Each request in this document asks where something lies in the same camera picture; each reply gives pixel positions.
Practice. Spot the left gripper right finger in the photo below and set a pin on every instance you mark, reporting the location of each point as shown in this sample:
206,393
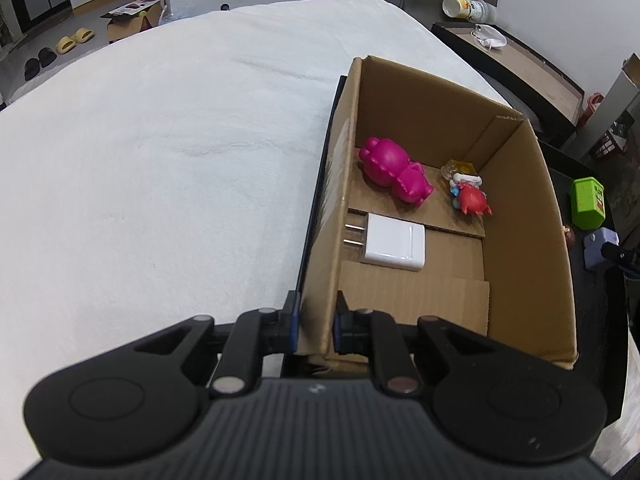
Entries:
351,328

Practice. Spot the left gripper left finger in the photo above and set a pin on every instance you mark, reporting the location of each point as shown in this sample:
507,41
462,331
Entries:
280,328

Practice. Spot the brown cardboard box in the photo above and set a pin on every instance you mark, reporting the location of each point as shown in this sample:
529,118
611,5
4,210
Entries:
505,276

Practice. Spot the brown-haired girl figurine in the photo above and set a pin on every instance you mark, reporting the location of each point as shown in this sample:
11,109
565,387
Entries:
570,238

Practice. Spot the lavender toy block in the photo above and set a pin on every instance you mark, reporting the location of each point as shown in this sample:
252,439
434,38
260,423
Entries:
593,243

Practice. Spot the green hexagonal toy box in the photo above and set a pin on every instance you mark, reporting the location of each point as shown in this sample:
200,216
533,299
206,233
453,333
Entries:
587,202

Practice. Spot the white power adapter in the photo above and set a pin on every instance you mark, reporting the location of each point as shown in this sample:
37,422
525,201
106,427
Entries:
389,242

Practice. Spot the magenta pig figurine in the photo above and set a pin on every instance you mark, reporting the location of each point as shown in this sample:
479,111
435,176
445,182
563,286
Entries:
388,165

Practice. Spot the red crab figurine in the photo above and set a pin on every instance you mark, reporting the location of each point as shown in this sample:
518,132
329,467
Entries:
465,188

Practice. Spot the black framed board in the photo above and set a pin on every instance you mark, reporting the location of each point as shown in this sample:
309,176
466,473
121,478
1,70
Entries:
539,88

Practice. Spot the white face mask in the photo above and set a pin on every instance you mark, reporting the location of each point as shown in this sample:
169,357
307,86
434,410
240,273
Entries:
488,37

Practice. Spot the red plastic basket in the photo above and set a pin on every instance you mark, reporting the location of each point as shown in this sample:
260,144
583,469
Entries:
593,102

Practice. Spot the open cardboard box on floor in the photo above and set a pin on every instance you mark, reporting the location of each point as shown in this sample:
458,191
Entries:
131,18

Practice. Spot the white paper cup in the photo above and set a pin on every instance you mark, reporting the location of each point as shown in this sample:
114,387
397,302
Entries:
474,11

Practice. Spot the yellow slipper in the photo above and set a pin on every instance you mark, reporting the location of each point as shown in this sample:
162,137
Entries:
83,35
64,45

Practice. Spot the black slipper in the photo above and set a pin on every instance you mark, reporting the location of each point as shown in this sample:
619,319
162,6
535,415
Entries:
46,57
31,68

